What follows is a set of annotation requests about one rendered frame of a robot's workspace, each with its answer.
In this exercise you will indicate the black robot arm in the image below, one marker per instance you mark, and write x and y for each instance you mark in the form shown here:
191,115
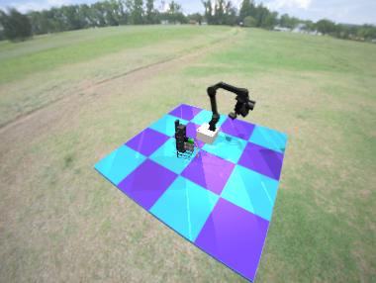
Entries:
242,97

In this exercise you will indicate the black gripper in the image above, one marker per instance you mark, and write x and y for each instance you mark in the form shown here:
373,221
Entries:
233,115

